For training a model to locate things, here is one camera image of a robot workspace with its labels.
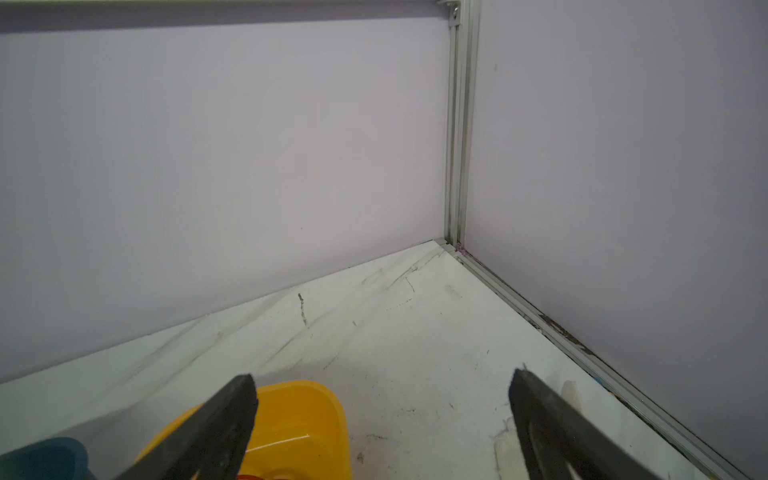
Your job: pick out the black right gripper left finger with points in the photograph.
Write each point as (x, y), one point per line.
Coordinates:
(211, 443)

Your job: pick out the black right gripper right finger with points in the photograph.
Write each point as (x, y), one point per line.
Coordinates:
(557, 442)

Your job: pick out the white work glove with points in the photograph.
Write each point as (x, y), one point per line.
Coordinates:
(510, 462)

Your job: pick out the yellow plastic bin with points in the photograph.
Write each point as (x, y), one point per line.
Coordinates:
(300, 432)

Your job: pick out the dark teal plastic bin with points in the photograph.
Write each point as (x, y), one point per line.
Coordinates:
(61, 458)

